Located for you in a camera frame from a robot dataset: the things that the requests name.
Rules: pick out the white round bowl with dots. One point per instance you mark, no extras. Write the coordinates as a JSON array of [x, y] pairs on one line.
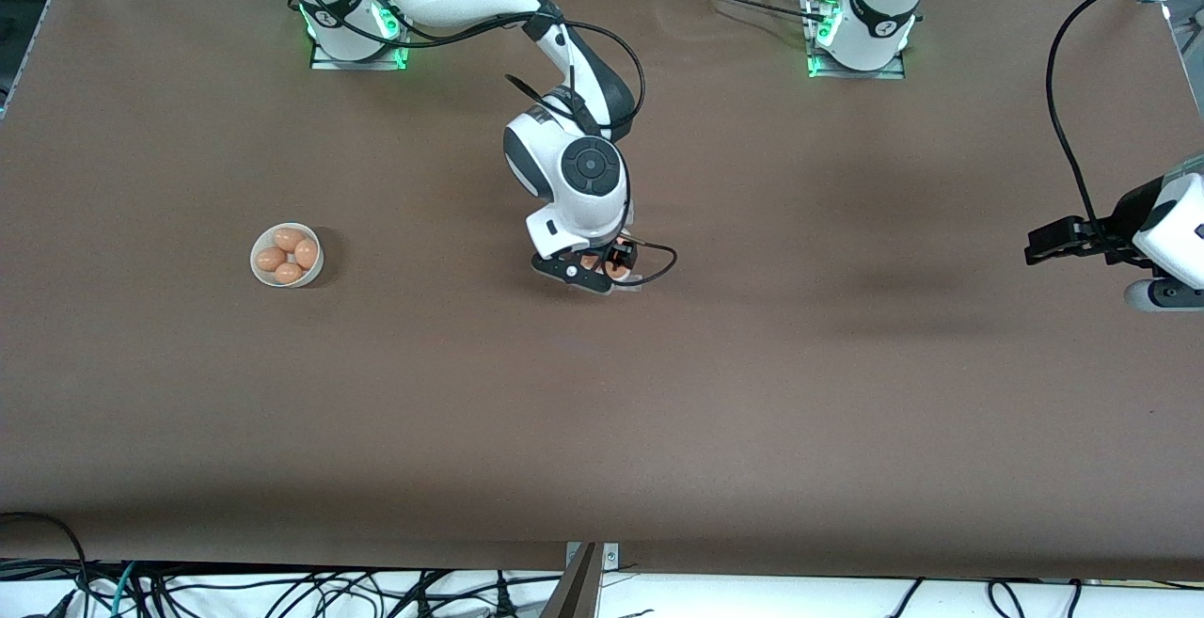
[[310, 276]]

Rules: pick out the clear plastic egg carton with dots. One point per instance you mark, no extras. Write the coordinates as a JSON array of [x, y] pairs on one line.
[[632, 283]]

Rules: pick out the brown table cover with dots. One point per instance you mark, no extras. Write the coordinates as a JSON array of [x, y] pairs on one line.
[[752, 411]]

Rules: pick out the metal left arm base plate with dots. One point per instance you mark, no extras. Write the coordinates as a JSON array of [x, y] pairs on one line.
[[884, 73]]

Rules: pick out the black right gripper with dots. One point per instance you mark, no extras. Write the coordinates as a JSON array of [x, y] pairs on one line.
[[622, 249]]

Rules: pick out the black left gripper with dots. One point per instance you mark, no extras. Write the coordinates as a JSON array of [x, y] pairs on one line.
[[1112, 226]]

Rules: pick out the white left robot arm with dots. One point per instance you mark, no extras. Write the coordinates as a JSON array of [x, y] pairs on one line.
[[875, 16]]

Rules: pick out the small metal table bracket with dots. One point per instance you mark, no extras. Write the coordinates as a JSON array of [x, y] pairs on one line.
[[611, 557]]

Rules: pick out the dark slanted pole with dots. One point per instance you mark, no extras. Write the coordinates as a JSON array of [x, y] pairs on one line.
[[574, 594]]

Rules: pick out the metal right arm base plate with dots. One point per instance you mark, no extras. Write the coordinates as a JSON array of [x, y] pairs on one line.
[[376, 64]]

